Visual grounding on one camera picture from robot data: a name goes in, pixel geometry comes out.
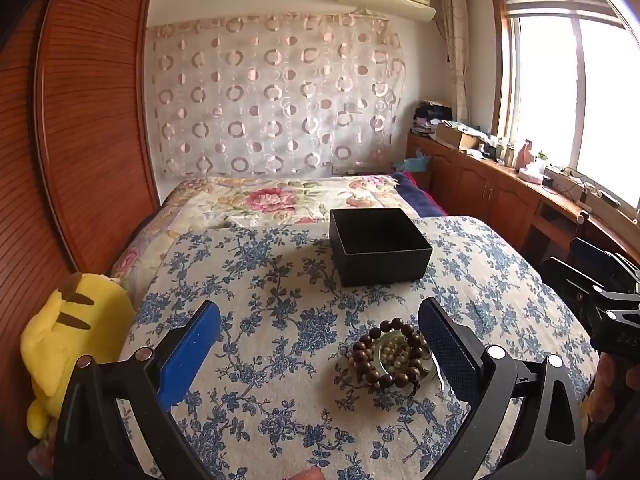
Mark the black square box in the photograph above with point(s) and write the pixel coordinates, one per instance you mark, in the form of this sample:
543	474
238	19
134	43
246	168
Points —
380	255

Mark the wooden framed window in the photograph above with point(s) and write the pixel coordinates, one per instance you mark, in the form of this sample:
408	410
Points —
550	75

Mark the beige window curtain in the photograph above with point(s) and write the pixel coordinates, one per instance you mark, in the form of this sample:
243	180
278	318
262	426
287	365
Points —
456	50

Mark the small green plant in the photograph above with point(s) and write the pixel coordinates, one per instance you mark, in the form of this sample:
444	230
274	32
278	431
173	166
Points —
541	156

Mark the white power strip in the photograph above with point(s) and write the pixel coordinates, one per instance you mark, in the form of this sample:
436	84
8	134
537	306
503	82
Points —
570	182

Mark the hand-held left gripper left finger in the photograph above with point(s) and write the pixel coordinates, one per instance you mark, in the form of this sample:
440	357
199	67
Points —
195	350

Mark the dark wooden chair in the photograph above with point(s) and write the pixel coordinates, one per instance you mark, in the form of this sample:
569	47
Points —
582	219

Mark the pink figurine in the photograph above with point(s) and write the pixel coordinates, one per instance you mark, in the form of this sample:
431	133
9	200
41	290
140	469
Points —
525	155

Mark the person's right hand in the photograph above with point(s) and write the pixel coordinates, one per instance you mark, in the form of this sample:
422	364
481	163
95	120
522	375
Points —
617	385

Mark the dark clutter pile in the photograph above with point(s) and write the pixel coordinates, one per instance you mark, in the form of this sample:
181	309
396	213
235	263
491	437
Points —
430	115

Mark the person's left hand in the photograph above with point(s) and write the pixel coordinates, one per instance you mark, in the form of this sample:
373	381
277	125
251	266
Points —
307	475

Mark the circle patterned wall cloth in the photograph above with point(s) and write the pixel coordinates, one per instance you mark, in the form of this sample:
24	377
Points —
275	95

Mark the cardboard box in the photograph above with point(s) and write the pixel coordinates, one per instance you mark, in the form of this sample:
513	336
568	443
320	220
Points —
455	136

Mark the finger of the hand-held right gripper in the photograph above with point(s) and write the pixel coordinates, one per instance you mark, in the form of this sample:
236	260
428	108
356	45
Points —
570	280
590	252

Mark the pink floral bed sheet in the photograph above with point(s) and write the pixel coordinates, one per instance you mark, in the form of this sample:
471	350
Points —
270	200

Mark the light blue cloth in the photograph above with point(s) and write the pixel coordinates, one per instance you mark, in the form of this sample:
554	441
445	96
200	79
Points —
412	164

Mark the wooden cabinet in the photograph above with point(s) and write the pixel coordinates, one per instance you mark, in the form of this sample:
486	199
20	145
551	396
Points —
480	190

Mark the yellow plush toy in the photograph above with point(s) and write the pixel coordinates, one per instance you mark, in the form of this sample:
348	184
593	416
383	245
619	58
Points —
65	330

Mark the small dark jar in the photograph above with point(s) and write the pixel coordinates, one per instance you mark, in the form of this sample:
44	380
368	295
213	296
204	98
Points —
500	151

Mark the blue floral blanket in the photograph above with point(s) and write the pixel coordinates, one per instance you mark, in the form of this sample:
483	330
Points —
280	310

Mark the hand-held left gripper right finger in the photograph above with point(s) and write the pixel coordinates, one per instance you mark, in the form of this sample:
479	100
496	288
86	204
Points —
450	345

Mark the tissue box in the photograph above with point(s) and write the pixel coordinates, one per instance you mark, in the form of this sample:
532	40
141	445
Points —
530	175

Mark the navy and red blanket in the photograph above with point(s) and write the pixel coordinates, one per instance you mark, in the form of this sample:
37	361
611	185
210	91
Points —
420	195

